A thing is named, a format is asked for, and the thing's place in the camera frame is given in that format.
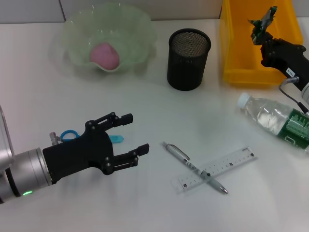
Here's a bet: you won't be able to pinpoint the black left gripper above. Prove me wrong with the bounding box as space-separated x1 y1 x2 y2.
42 111 151 185

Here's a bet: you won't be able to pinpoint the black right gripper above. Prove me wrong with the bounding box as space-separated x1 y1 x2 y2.
259 30 309 92

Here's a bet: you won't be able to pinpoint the green silver plastic wrapper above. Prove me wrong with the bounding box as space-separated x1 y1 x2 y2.
247 5 278 46

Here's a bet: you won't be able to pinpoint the clear water bottle green label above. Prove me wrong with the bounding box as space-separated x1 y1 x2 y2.
236 92 309 156

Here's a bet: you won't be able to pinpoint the silver ballpoint pen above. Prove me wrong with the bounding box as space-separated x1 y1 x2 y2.
161 141 229 195

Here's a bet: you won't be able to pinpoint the blue scissors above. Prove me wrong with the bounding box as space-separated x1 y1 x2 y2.
59 130 125 145

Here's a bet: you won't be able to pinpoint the black mesh pen holder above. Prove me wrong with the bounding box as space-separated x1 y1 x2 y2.
167 28 212 92

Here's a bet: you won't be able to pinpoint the transparent plastic ruler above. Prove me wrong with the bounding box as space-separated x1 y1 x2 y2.
170 145 258 193

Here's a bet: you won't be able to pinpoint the green translucent fruit bowl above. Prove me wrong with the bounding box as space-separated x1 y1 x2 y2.
61 2 158 74

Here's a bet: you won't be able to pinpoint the yellow plastic bin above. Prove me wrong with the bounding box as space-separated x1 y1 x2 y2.
219 0 305 88

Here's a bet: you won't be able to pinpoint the right arm connector cable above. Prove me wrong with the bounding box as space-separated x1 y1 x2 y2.
278 75 309 115

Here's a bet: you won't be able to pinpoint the arm connector cable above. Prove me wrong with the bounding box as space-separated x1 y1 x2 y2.
278 75 309 115
49 131 61 146

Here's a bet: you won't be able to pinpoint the left arm connector cable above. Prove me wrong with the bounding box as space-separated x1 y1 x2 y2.
49 131 61 146

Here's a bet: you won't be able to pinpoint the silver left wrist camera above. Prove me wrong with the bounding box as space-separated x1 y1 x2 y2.
0 105 15 174

